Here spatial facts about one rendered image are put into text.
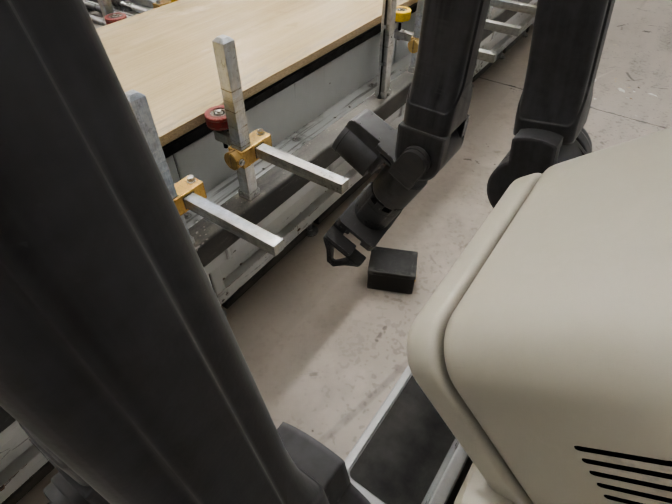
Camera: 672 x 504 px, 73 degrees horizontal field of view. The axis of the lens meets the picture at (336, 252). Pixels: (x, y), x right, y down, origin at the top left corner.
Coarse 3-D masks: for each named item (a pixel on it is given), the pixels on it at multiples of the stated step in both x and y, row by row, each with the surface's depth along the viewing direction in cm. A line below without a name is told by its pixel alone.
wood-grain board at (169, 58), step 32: (192, 0) 189; (224, 0) 189; (256, 0) 189; (288, 0) 189; (320, 0) 189; (352, 0) 189; (416, 0) 194; (128, 32) 164; (160, 32) 164; (192, 32) 164; (224, 32) 164; (256, 32) 164; (288, 32) 164; (320, 32) 164; (352, 32) 165; (128, 64) 145; (160, 64) 145; (192, 64) 145; (256, 64) 145; (288, 64) 145; (160, 96) 130; (192, 96) 130; (160, 128) 117; (192, 128) 122
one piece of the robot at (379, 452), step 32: (416, 384) 52; (384, 416) 49; (416, 416) 49; (384, 448) 47; (416, 448) 47; (448, 448) 47; (352, 480) 45; (384, 480) 45; (416, 480) 45; (448, 480) 39
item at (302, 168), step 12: (216, 132) 125; (228, 132) 125; (228, 144) 126; (264, 144) 121; (264, 156) 119; (276, 156) 117; (288, 156) 117; (288, 168) 117; (300, 168) 114; (312, 168) 113; (312, 180) 114; (324, 180) 111; (336, 180) 110; (348, 180) 110
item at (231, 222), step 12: (192, 204) 105; (204, 204) 104; (204, 216) 105; (216, 216) 101; (228, 216) 101; (228, 228) 101; (240, 228) 99; (252, 228) 99; (252, 240) 98; (264, 240) 96; (276, 240) 96; (276, 252) 96
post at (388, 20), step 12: (384, 0) 148; (396, 0) 149; (384, 12) 150; (384, 24) 152; (384, 36) 155; (384, 48) 158; (384, 60) 161; (384, 72) 164; (384, 84) 167; (384, 96) 169
